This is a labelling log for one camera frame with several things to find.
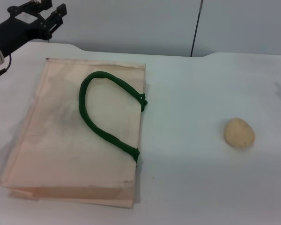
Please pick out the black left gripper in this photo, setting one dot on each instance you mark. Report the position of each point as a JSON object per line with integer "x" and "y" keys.
{"x": 16, "y": 30}

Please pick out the round beige potato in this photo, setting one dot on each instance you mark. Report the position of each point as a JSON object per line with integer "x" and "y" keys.
{"x": 239, "y": 132}

